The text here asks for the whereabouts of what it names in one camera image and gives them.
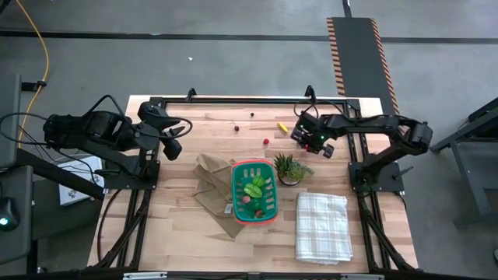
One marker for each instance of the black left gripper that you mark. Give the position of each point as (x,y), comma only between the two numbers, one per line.
(155,116)

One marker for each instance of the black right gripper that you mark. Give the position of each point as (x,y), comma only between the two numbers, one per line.
(315,128)

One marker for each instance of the yellow toy vegetable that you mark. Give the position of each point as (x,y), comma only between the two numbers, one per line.
(283,127)

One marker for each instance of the dark red toy cherry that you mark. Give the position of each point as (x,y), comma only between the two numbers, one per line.
(236,128)

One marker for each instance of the lime green toy fruit piece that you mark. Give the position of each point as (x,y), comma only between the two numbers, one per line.
(253,190)
(258,180)

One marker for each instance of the dark green toy vegetable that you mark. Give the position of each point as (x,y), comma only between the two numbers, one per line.
(254,205)

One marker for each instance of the pink toy fruit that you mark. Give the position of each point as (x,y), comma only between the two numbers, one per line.
(246,199)

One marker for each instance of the red toy strawberry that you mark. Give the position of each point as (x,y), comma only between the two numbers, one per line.
(259,213)

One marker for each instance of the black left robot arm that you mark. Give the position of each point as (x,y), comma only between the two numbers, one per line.
(78,132)

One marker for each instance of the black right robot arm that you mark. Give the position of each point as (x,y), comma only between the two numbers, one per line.
(369,122)

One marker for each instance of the potted succulent plant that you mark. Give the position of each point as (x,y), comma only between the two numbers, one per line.
(290,169)

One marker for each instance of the red toy berry with stem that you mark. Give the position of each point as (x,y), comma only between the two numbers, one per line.
(266,141)

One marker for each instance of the tan folded cloth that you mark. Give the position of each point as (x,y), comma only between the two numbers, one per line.
(212,183)

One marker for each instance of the green basket with orange rim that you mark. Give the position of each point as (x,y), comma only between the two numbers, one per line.
(239,194)

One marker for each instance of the white plaid dish towel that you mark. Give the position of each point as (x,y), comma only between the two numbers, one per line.
(323,229)

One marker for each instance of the black mat with orange stripes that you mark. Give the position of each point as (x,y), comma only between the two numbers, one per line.
(365,58)

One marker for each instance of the white booklet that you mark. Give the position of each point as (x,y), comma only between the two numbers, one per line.
(78,183)

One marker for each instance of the black side table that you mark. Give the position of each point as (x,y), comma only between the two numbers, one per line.
(9,116)

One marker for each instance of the black metal stand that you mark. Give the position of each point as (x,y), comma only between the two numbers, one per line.
(488,113)

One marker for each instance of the black device with light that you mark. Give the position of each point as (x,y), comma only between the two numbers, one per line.
(5,214)

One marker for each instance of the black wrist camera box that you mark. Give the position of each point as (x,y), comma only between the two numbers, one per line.
(327,151)
(172,149)

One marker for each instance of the black frame hook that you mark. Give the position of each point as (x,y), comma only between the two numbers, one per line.
(190,93)
(310,92)

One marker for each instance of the black aluminium table frame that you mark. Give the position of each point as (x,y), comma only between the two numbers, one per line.
(253,100)

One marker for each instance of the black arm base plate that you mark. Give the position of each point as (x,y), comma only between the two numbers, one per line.
(389,183)
(116,180)

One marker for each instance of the silver metal bracket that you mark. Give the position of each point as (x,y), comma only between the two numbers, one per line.
(362,277)
(144,275)

